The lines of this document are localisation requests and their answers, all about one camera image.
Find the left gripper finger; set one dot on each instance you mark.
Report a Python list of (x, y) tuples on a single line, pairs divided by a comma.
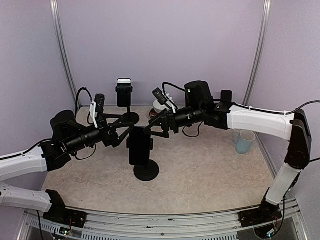
[(117, 139), (126, 118)]

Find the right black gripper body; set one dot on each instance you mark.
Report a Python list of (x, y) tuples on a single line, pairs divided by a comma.
[(171, 116)]

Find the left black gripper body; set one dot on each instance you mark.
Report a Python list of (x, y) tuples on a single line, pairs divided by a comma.
[(107, 138)]

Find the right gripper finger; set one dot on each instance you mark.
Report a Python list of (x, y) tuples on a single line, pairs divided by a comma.
[(161, 118), (164, 133)]

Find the black phone blue edge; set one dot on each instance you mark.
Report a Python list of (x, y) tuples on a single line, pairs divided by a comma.
[(139, 147)]

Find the tall black phone stand front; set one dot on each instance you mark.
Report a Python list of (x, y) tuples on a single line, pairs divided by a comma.
[(129, 110)]

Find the tall black phone stand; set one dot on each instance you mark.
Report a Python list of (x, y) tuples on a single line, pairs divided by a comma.
[(147, 173), (129, 110)]

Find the black phone white edge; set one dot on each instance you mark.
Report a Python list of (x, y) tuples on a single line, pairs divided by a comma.
[(124, 90)]

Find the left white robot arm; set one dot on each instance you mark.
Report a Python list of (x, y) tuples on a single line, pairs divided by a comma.
[(48, 155)]

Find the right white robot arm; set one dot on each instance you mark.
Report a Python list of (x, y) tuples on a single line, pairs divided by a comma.
[(223, 113)]

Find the white ceramic bowl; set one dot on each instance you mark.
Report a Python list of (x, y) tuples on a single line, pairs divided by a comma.
[(158, 107)]

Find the red patterned saucer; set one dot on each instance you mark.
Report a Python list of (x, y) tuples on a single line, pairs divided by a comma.
[(152, 113)]

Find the light blue mug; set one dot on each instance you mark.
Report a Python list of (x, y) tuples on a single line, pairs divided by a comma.
[(243, 141)]

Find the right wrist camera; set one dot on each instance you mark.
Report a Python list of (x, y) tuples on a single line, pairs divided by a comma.
[(165, 99)]

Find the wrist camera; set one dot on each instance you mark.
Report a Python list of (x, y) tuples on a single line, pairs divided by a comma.
[(165, 99), (96, 107)]

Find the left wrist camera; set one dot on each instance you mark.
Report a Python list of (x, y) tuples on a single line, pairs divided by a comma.
[(96, 107)]

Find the aluminium front rail frame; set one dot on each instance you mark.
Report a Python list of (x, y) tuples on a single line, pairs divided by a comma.
[(99, 225)]

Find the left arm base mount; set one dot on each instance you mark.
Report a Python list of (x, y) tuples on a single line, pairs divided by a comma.
[(66, 216)]

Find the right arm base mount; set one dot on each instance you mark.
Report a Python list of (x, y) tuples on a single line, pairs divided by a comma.
[(260, 215)]

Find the left aluminium corner post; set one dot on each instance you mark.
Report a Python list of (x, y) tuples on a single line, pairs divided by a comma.
[(54, 6)]

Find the aluminium corner post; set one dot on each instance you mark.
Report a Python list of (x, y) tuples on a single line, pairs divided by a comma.
[(258, 52), (54, 6)]

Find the right aluminium corner post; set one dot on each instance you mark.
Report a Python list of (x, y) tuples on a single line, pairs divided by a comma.
[(258, 52)]

